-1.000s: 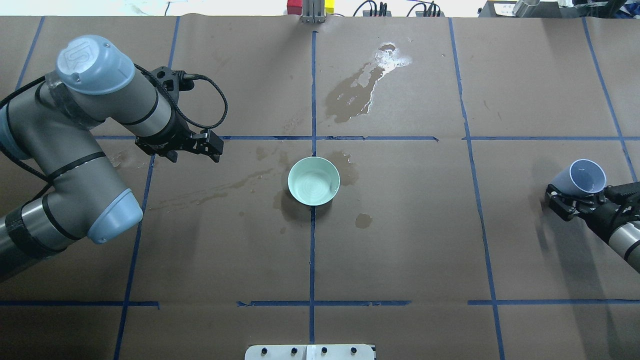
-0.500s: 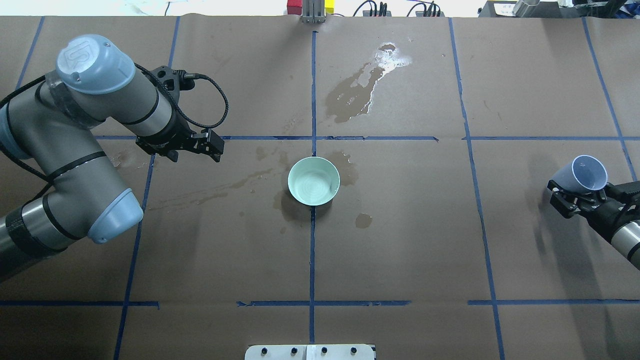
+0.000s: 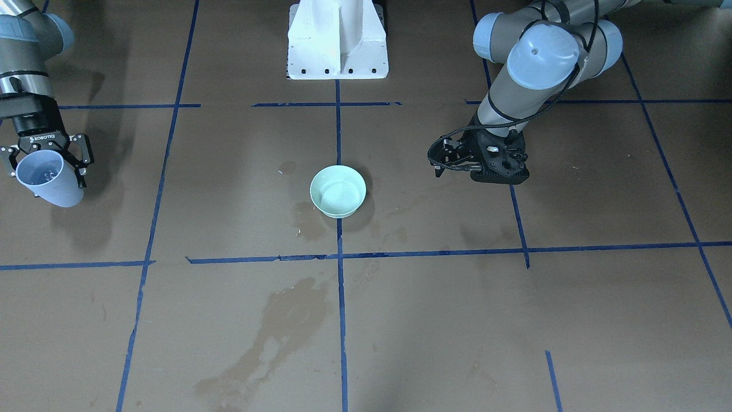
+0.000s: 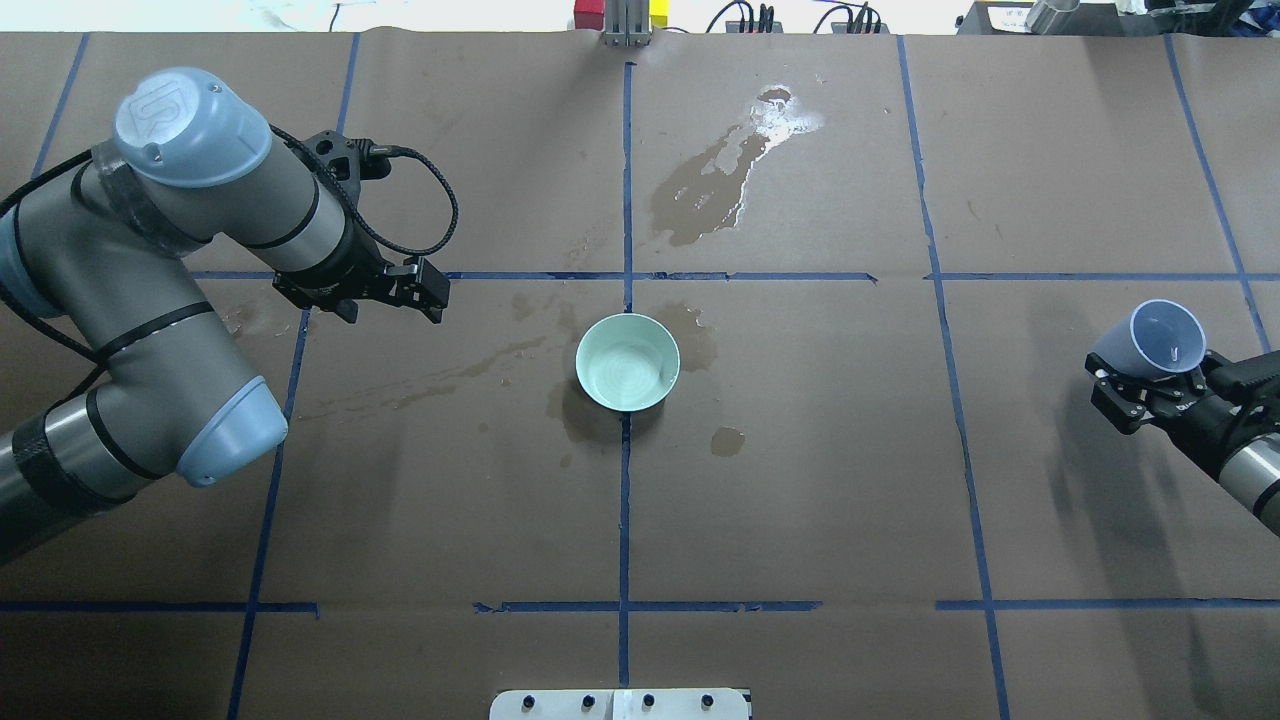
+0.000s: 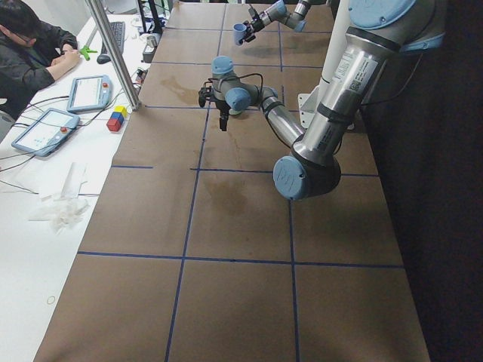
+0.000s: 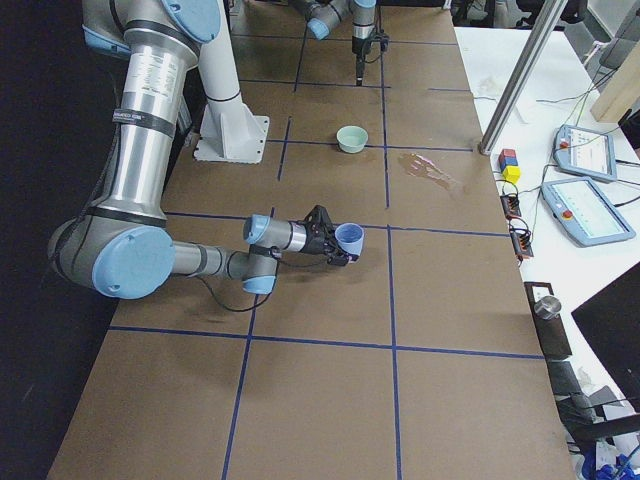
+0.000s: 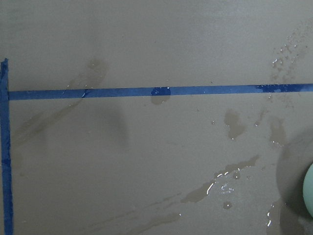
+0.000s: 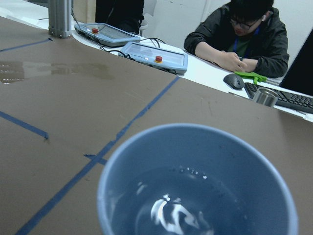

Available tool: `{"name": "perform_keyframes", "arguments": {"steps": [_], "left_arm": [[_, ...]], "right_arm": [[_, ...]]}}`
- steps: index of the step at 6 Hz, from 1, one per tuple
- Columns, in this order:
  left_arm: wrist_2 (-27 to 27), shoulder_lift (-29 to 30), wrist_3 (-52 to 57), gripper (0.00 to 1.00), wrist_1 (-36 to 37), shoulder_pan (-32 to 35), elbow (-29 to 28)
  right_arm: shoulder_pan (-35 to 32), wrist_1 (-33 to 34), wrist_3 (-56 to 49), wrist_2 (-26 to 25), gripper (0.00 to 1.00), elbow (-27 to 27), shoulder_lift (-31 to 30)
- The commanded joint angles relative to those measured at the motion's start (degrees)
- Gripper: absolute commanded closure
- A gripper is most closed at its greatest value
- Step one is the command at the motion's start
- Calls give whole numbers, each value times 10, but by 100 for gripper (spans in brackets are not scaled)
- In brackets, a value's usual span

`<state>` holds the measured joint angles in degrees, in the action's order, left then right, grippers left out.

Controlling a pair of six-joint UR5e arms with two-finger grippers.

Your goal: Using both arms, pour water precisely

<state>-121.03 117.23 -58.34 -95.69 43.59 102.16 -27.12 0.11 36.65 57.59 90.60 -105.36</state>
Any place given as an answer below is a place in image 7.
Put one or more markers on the mint green bowl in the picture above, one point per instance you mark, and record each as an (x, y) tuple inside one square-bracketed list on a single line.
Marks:
[(308, 190)]

